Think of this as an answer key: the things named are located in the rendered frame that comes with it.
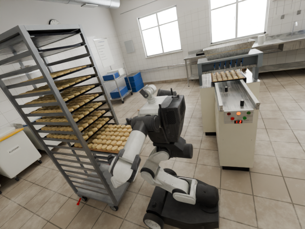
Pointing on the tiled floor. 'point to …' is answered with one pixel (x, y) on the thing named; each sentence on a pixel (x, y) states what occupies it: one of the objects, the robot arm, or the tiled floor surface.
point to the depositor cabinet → (209, 108)
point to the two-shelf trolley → (118, 88)
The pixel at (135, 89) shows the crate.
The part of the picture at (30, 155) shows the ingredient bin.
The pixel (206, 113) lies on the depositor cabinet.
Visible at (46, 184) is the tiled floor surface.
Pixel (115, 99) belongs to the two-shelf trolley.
